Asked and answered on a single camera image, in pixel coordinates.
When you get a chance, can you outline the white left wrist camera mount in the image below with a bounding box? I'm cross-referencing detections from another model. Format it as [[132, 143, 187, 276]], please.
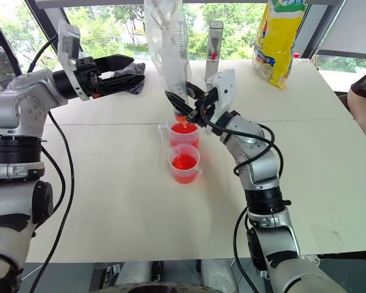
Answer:
[[57, 20, 89, 102]]

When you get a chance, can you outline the white rounded robot leg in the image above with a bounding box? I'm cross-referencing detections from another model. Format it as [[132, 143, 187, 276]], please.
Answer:
[[113, 260, 153, 288]]

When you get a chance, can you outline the clear plastic liquid bag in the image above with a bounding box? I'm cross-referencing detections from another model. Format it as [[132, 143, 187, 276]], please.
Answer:
[[143, 0, 192, 129]]

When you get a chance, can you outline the yellow snack bag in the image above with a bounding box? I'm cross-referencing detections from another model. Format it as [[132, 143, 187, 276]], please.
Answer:
[[251, 0, 307, 92]]

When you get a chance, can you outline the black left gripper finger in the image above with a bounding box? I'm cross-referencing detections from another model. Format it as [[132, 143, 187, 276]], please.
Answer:
[[93, 54, 135, 74], [97, 74, 146, 96]]

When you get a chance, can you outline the black slanted window frame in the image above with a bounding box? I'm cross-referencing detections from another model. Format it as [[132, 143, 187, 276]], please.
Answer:
[[0, 7, 23, 79]]

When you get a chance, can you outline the tall white capped container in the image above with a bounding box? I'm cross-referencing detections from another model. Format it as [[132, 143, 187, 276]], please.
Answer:
[[204, 20, 224, 85]]

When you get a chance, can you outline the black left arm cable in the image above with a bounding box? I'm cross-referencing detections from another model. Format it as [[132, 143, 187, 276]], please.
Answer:
[[24, 34, 76, 293]]

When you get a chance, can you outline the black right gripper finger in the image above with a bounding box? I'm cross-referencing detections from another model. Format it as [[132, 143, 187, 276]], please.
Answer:
[[165, 90, 196, 119], [185, 81, 209, 101]]

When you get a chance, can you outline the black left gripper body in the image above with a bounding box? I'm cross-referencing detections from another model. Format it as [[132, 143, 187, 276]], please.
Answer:
[[74, 56, 102, 98]]

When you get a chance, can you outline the clear cup with red liquid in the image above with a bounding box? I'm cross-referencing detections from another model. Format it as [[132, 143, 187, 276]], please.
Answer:
[[168, 143, 204, 185], [157, 120, 201, 151]]

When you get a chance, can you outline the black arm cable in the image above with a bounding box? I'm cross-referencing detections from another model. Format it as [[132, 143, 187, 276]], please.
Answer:
[[199, 102, 285, 293], [24, 34, 76, 293]]

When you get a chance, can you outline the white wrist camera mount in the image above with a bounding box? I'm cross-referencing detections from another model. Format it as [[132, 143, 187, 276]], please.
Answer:
[[57, 20, 89, 102], [205, 68, 237, 123]]

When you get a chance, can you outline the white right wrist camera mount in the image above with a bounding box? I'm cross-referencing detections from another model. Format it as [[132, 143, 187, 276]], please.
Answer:
[[205, 68, 237, 123]]

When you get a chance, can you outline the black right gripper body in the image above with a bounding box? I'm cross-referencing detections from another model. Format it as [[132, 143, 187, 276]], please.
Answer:
[[187, 86, 218, 129]]

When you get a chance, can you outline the grey cloth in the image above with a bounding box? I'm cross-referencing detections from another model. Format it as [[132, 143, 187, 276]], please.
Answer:
[[111, 62, 146, 96]]

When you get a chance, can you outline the person in dark shirt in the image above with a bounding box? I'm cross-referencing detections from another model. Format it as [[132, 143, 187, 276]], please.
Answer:
[[346, 66, 366, 153]]

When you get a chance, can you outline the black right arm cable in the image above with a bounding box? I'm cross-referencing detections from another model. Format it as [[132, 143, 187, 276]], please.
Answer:
[[199, 102, 285, 293]]

